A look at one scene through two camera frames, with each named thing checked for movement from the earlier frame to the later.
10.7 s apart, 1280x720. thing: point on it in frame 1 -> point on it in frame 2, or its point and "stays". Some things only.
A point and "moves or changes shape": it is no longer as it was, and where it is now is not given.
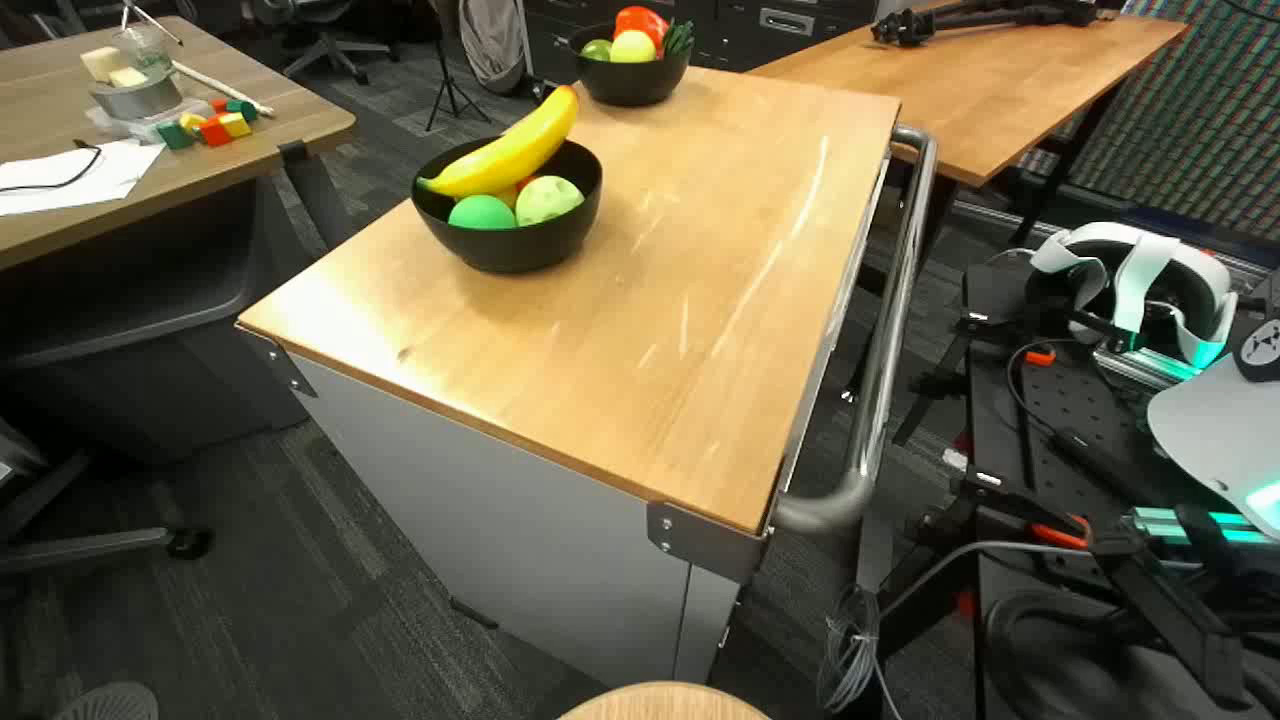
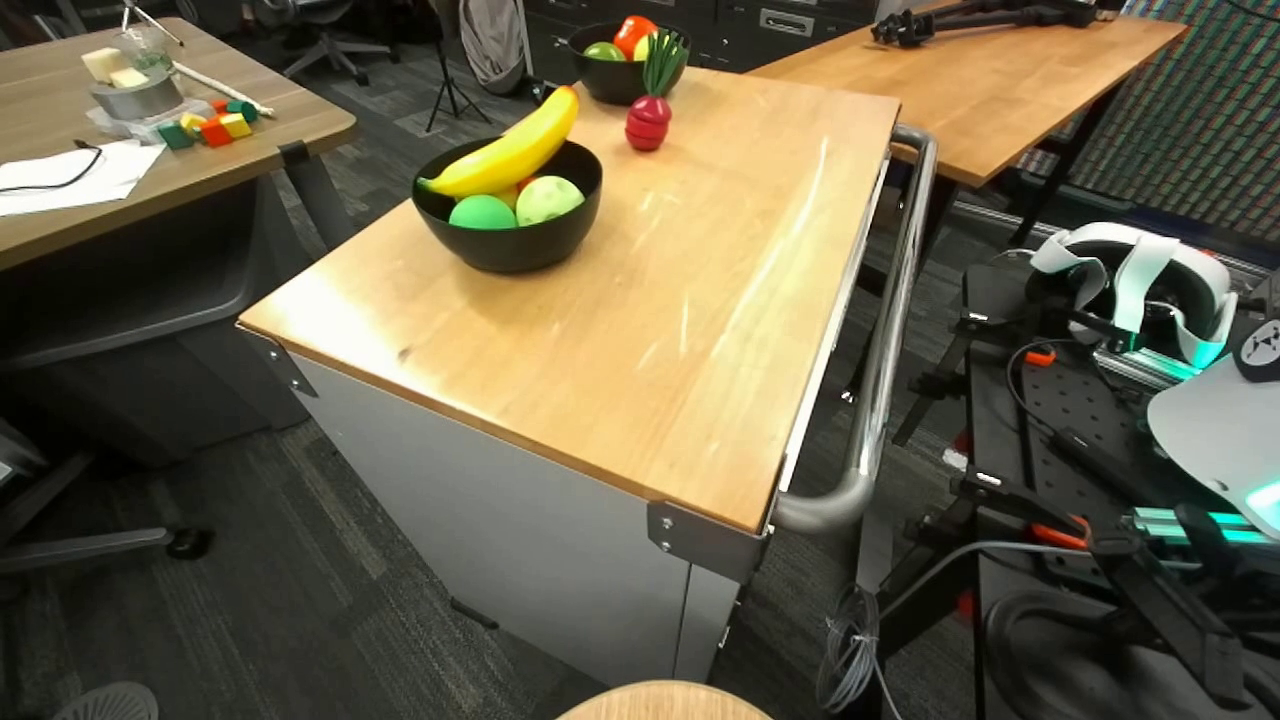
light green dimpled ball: [546, 199] stays
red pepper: [681, 35] moves or changes shape
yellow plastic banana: [514, 155] stays
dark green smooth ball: [481, 212] stays
